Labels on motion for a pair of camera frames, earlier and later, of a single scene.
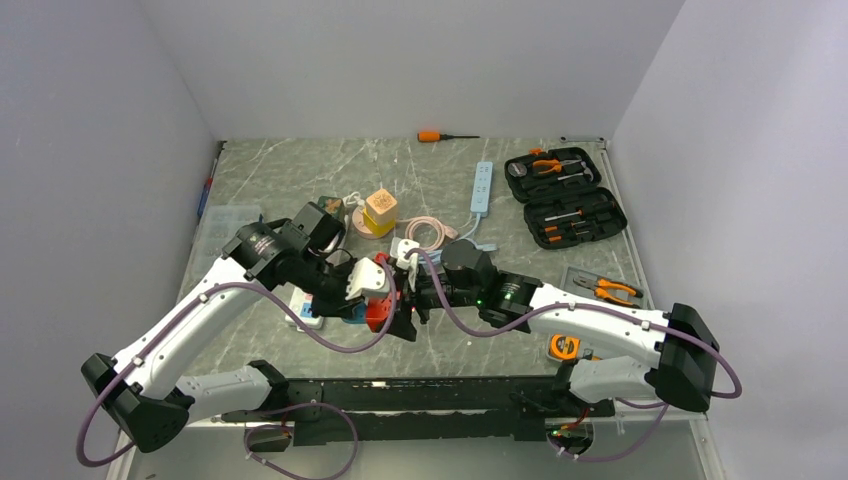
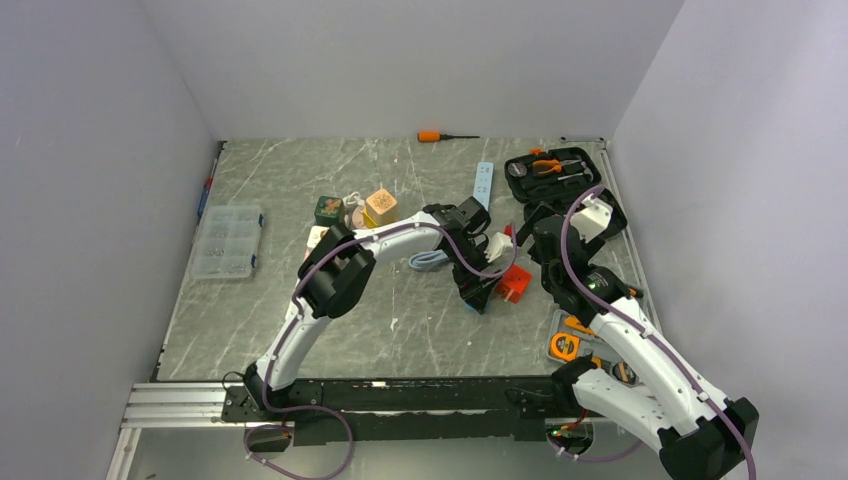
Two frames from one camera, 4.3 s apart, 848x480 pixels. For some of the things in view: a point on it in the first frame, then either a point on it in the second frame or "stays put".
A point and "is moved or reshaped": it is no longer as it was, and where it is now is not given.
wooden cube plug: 381,207 stays put
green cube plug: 332,205 stays put
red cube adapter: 378,308 is moved or reshaped
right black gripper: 400,321 to 589,248
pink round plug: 360,226 stays put
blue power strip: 482,189 stays put
